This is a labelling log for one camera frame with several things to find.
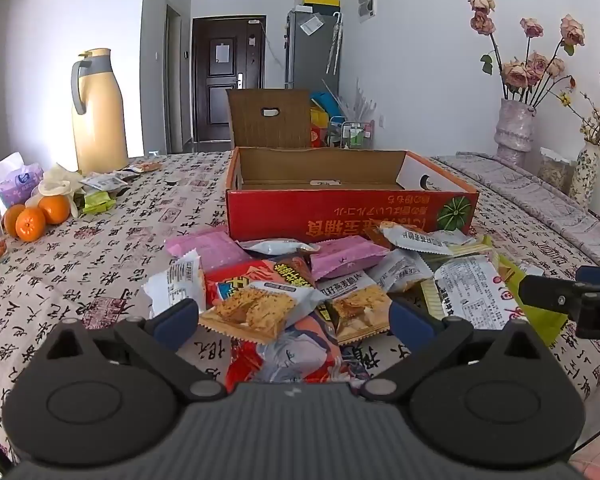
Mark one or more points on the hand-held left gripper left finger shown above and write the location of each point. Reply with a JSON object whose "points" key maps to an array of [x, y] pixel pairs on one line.
{"points": [[172, 322]]}

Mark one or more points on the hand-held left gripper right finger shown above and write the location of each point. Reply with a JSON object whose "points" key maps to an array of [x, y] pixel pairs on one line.
{"points": [[412, 322]]}

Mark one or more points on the lime green snack packet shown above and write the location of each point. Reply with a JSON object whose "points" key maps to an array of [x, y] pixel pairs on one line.
{"points": [[540, 322]]}

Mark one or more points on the white black-text snack packet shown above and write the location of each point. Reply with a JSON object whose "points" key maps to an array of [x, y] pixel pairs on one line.
{"points": [[172, 280]]}

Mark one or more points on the white cracker picture packet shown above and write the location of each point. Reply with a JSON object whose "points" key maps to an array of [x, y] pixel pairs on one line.
{"points": [[250, 310], [355, 310]]}

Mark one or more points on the large white label packet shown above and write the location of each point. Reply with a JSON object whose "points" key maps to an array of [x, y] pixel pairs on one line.
{"points": [[472, 290]]}

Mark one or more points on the red yellow-lettered chip bag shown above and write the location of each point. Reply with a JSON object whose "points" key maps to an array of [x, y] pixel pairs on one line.
{"points": [[235, 275]]}

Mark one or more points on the pink snack packet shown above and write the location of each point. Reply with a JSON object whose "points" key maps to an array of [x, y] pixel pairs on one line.
{"points": [[345, 257], [205, 250]]}

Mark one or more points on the white orange-corner snack packet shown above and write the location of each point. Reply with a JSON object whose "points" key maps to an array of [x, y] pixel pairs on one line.
{"points": [[420, 240]]}

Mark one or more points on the pale yellow snack packet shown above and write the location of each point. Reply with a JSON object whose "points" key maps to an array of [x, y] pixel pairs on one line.
{"points": [[475, 250]]}

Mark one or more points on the red cartoon figure bag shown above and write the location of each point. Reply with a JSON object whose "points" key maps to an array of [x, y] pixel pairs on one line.
{"points": [[300, 355]]}

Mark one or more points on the white grey crinkled packet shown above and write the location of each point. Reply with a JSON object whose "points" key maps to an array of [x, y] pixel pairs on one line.
{"points": [[275, 246]]}

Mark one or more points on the red cardboard box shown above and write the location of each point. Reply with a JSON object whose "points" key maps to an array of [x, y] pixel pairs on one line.
{"points": [[280, 220]]}

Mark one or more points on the folded grey printed cloth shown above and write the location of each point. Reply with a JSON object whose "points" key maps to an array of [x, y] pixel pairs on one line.
{"points": [[545, 200]]}

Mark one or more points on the floral patterned vase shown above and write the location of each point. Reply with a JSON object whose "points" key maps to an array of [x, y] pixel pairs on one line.
{"points": [[582, 175]]}

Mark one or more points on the small white snack packet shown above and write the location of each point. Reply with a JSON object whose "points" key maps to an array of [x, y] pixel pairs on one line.
{"points": [[130, 176]]}

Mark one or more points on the white clear snack packet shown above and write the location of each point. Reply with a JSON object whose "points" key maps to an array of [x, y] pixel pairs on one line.
{"points": [[102, 181]]}

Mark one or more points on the brown cracker packet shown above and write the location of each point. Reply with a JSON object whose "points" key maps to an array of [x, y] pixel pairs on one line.
{"points": [[147, 166]]}

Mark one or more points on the pink textured vase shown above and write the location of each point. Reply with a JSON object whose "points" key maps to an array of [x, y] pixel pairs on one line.
{"points": [[515, 130]]}

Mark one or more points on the purple tissue pack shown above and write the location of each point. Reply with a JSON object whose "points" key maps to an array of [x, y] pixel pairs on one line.
{"points": [[17, 182]]}

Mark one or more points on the red gift box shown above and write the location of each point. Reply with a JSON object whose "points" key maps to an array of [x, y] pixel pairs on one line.
{"points": [[320, 132]]}

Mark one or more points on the yellow thermos jug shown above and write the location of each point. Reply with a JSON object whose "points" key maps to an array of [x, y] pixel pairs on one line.
{"points": [[100, 120]]}

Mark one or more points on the dark brown door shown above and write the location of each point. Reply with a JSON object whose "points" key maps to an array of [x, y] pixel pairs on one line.
{"points": [[220, 110]]}

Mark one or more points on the dried pink roses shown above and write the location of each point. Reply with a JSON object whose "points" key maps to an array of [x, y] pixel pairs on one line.
{"points": [[515, 72]]}

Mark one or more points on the dried lavender bunch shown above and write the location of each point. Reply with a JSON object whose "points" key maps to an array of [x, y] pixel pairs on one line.
{"points": [[360, 102]]}

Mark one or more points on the grey fridge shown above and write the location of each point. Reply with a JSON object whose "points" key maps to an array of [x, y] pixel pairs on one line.
{"points": [[305, 60]]}

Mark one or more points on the white folded umbrella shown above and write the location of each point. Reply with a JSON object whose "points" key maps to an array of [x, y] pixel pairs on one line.
{"points": [[331, 50], [338, 40]]}

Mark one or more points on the paper sheet on fridge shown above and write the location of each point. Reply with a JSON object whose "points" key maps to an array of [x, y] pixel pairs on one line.
{"points": [[311, 25]]}

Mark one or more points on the yellow box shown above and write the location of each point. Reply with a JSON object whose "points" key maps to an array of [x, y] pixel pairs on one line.
{"points": [[321, 2]]}

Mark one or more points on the white wall panel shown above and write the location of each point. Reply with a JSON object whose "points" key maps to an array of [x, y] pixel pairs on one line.
{"points": [[366, 2]]}

